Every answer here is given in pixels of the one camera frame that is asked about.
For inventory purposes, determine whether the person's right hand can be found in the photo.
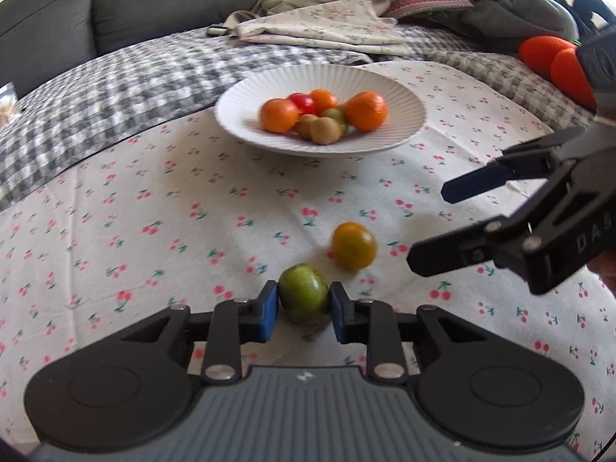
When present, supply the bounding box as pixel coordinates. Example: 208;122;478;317
587;249;616;295

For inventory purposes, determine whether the floral beige cloth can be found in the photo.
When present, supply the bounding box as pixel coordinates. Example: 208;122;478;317
232;0;411;56

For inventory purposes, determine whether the brown kiwi in plate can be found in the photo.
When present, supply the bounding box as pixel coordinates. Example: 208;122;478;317
293;114;318;141

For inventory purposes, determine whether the large green fruit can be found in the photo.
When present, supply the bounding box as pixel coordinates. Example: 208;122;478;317
278;264;329;326

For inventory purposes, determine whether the grey checked blanket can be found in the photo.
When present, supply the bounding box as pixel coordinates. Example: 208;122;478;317
1;25;593;209

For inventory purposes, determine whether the grey jacket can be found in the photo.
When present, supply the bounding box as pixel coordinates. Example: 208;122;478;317
429;0;579;52

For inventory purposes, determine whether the brown kiwi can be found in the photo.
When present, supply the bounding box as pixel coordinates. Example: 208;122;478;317
309;117;343;145
293;114;318;141

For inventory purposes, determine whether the white ribbed plate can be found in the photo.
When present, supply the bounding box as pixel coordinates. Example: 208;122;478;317
214;65;427;156

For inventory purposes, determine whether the grey sofa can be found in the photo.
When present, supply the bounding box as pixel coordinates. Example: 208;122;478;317
1;0;258;97

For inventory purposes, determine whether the smaller orange tangerine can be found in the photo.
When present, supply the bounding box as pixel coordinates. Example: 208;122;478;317
259;98;301;134

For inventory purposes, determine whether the clear toothpick container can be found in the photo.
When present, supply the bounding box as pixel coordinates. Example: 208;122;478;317
0;82;21;127

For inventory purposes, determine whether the orange-green tomato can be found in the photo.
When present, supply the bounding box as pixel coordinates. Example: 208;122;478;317
329;222;378;271

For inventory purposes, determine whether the orange foam handle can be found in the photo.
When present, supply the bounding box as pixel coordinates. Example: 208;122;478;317
518;35;597;112

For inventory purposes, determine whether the large orange tangerine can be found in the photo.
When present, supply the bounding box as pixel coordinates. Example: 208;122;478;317
343;91;388;132

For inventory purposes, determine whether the cherry print tablecloth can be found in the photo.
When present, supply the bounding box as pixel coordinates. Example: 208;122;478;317
1;63;615;458

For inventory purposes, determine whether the red tomato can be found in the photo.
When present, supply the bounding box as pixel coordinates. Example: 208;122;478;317
287;93;316;116

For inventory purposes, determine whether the small orange tomato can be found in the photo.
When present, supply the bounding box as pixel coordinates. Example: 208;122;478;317
309;89;339;116

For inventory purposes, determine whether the small green tomato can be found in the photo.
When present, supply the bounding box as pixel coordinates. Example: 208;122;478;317
321;107;348;137

